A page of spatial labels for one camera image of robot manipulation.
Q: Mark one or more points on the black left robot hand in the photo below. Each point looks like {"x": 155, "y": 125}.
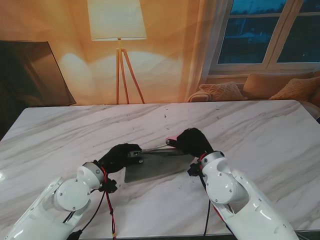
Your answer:
{"x": 115, "y": 158}

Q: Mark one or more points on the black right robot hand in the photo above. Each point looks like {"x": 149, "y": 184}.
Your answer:
{"x": 195, "y": 142}

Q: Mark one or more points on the pink cloth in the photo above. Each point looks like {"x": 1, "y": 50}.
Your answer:
{"x": 173, "y": 137}

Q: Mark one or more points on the grey suede zip pouch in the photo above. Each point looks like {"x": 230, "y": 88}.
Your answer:
{"x": 155, "y": 167}

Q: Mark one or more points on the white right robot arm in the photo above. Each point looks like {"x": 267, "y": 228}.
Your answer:
{"x": 237, "y": 195}

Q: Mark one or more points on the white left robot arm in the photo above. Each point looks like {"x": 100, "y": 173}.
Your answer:
{"x": 60, "y": 202}

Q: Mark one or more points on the beige sofa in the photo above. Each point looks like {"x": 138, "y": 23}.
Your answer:
{"x": 196, "y": 96}

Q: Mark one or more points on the cream knitted cushion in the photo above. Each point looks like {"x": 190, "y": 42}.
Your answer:
{"x": 220, "y": 91}

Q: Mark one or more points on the plain tan cushion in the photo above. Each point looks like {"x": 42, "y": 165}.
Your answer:
{"x": 265, "y": 86}

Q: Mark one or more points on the beige curtain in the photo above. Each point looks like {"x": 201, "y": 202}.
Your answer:
{"x": 207, "y": 50}

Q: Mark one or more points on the orange knitted cushion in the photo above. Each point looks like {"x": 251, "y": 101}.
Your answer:
{"x": 297, "y": 88}

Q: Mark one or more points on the white framed window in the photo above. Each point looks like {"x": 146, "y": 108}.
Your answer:
{"x": 245, "y": 37}

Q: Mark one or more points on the dark flat television screen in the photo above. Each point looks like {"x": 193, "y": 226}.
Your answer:
{"x": 30, "y": 75}

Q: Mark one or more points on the floor lamp with wooden legs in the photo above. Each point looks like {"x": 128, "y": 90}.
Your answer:
{"x": 117, "y": 20}

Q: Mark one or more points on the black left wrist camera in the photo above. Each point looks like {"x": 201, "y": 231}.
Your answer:
{"x": 110, "y": 186}

